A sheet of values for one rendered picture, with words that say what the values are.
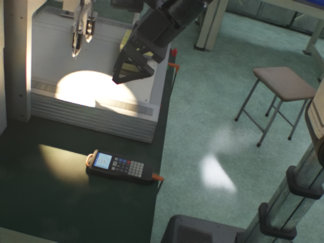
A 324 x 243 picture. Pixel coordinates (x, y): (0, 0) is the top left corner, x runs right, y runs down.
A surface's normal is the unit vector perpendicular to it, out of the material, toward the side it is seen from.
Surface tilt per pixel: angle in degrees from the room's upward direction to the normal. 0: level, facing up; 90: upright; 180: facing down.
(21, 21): 90
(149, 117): 0
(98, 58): 0
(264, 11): 90
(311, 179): 90
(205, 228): 0
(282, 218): 90
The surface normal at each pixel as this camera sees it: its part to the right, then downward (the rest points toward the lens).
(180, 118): 0.21, -0.77
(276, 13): -0.11, 0.59
